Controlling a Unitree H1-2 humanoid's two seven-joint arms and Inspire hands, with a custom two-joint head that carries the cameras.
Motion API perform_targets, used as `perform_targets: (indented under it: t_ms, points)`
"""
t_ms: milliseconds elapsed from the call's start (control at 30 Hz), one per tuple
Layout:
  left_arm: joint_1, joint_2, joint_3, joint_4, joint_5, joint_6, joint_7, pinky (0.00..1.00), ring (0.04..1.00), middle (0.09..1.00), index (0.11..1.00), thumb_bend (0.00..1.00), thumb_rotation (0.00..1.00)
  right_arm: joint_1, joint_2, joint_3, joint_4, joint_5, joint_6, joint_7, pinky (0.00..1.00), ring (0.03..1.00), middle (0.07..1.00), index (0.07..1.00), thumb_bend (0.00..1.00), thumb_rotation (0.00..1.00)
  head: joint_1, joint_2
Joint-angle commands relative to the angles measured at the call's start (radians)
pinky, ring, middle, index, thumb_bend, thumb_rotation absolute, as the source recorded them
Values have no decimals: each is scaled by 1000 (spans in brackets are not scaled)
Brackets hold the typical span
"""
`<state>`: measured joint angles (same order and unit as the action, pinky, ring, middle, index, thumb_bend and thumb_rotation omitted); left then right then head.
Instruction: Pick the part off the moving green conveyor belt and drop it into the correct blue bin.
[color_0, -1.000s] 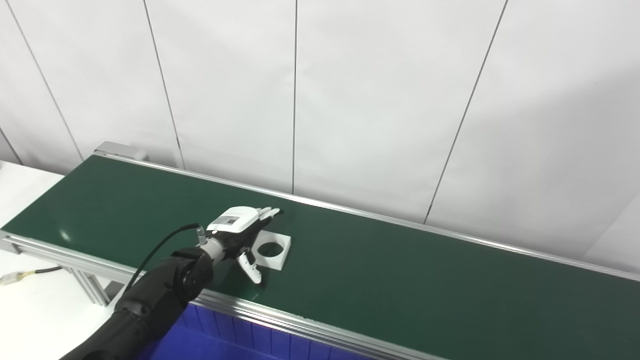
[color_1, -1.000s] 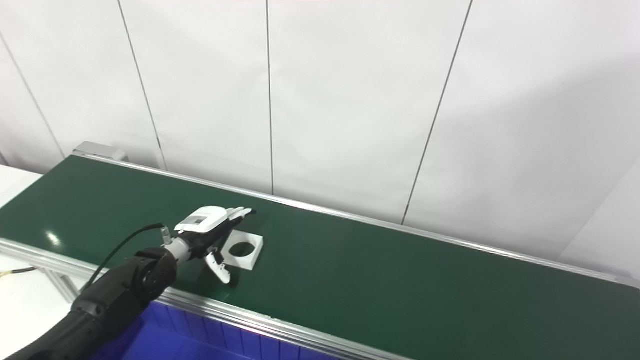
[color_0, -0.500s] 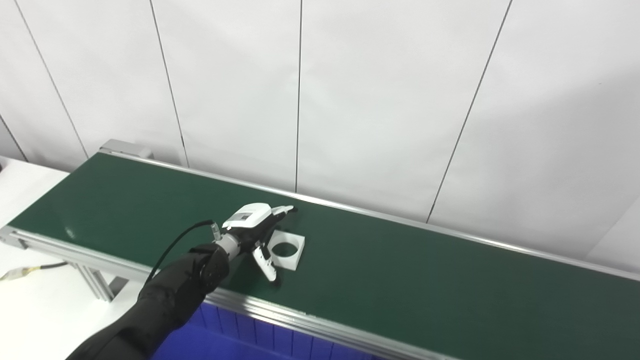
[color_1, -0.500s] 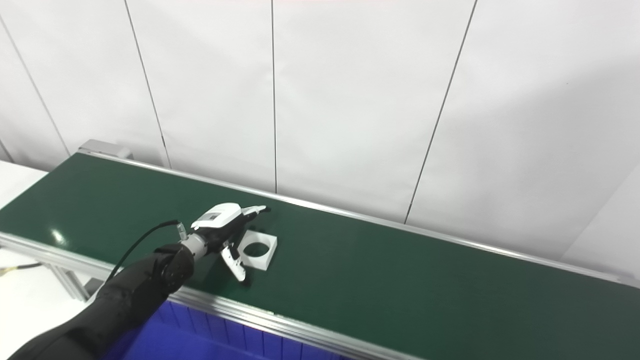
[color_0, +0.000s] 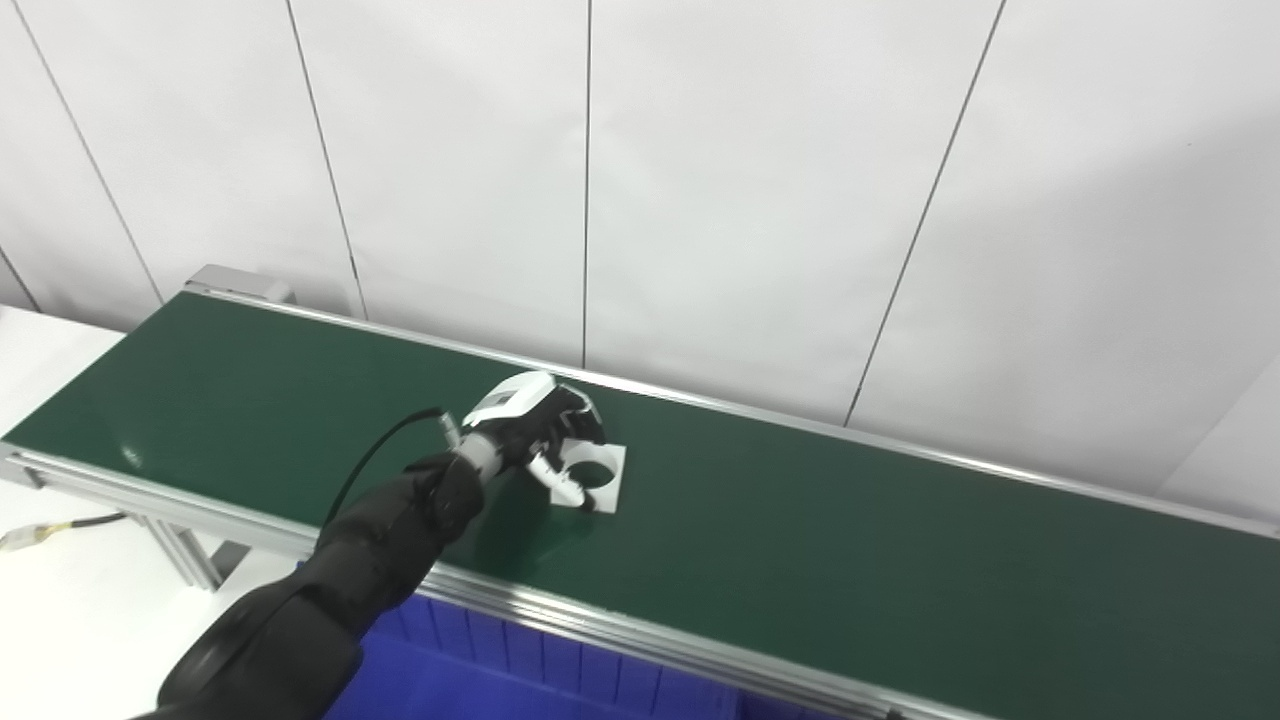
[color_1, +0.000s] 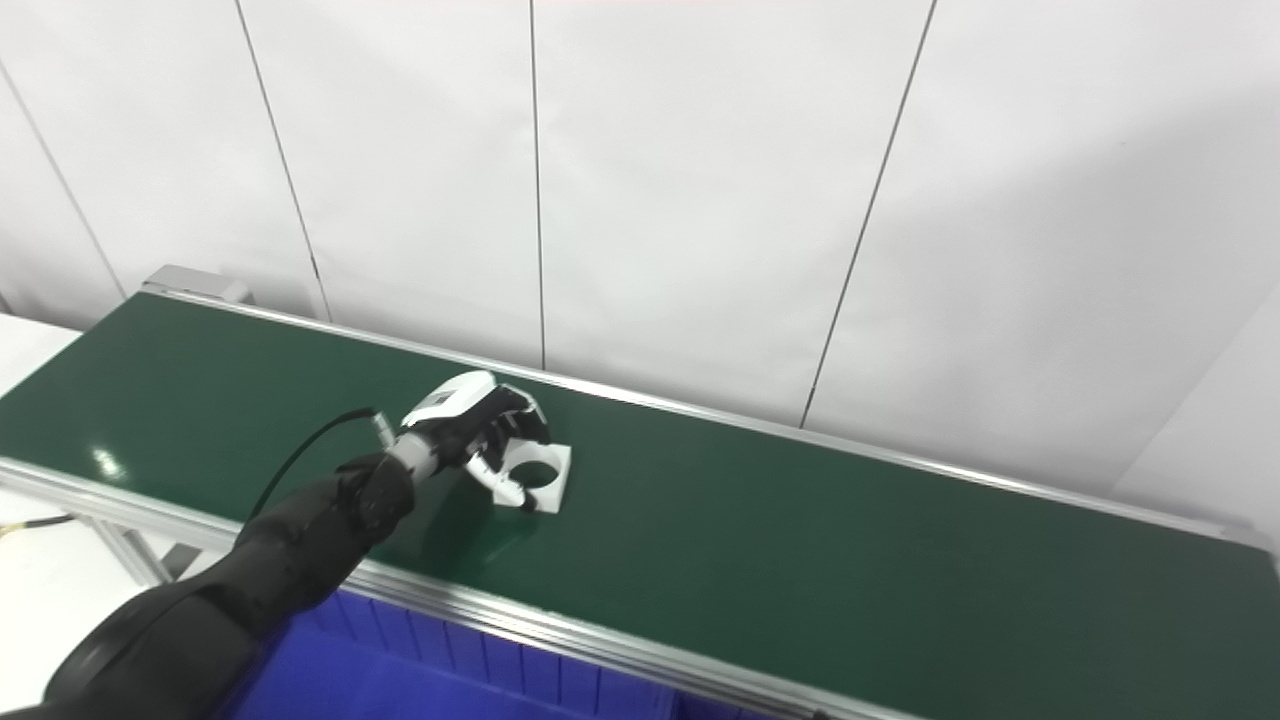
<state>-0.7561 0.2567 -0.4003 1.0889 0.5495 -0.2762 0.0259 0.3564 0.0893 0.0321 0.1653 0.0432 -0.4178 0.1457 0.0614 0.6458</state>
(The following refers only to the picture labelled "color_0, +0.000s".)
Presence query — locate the blue bin with white parts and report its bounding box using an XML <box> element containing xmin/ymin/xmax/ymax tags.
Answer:
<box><xmin>325</xmin><ymin>590</ymin><xmax>743</xmax><ymax>720</ymax></box>

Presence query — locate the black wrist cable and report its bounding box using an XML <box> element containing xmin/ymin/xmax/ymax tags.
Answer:
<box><xmin>320</xmin><ymin>407</ymin><xmax>463</xmax><ymax>531</ymax></box>

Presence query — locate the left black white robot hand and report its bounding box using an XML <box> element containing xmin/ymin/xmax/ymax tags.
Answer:
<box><xmin>455</xmin><ymin>372</ymin><xmax>608</xmax><ymax>511</ymax></box>

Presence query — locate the aluminium conveyor leg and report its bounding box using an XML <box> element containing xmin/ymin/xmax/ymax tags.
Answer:
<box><xmin>135</xmin><ymin>513</ymin><xmax>251</xmax><ymax>592</ymax></box>

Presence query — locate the black cable with metal connector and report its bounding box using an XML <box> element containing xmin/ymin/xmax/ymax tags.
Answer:
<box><xmin>0</xmin><ymin>512</ymin><xmax>131</xmax><ymax>553</ymax></box>

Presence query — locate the green conveyor belt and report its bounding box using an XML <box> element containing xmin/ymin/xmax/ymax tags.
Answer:
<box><xmin>0</xmin><ymin>265</ymin><xmax>1280</xmax><ymax>720</ymax></box>
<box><xmin>5</xmin><ymin>292</ymin><xmax>1280</xmax><ymax>720</ymax></box>

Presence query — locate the white square ring part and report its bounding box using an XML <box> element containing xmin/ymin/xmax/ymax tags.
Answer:
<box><xmin>545</xmin><ymin>440</ymin><xmax>628</xmax><ymax>515</ymax></box>

